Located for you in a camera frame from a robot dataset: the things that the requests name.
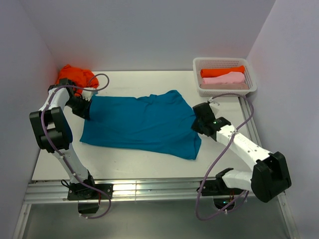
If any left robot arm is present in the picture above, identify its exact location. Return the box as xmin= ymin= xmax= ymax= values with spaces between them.
xmin=29 ymin=78 xmax=98 ymax=199

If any white plastic basket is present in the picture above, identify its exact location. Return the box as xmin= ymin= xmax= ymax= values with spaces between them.
xmin=193 ymin=57 xmax=257 ymax=97

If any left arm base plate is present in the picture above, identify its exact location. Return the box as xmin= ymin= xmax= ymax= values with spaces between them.
xmin=67 ymin=183 xmax=113 ymax=201

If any blue t shirt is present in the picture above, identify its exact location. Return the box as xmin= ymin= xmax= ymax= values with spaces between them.
xmin=80 ymin=90 xmax=201 ymax=160

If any rolled beige t shirt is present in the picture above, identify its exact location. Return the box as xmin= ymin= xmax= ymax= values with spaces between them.
xmin=199 ymin=83 xmax=249 ymax=90

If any crumpled orange t shirt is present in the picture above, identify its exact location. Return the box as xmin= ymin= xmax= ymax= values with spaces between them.
xmin=56 ymin=64 xmax=99 ymax=89

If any rolled orange t shirt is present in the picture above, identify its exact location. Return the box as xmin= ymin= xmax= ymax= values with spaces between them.
xmin=200 ymin=65 xmax=245 ymax=78

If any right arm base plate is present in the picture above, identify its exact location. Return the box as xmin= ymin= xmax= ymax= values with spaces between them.
xmin=200 ymin=179 xmax=243 ymax=197

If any aluminium rail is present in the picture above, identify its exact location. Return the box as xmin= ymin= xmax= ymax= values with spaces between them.
xmin=23 ymin=178 xmax=201 ymax=204
xmin=239 ymin=97 xmax=262 ymax=146

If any rolled pink t shirt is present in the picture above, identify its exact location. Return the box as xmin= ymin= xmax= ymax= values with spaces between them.
xmin=202 ymin=72 xmax=245 ymax=84

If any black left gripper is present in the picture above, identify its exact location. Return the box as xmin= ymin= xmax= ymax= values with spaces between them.
xmin=66 ymin=96 xmax=92 ymax=120

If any aluminium front rail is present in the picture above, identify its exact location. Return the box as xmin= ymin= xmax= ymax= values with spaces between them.
xmin=23 ymin=178 xmax=201 ymax=204

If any aluminium right rail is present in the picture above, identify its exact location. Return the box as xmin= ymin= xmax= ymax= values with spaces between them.
xmin=239 ymin=97 xmax=262 ymax=146

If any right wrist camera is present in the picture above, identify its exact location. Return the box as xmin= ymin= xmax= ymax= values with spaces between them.
xmin=207 ymin=98 xmax=220 ymax=111

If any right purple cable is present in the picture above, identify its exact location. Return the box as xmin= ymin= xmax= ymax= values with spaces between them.
xmin=194 ymin=93 xmax=255 ymax=221

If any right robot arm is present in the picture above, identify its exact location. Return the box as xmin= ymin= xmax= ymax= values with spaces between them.
xmin=191 ymin=102 xmax=292 ymax=203

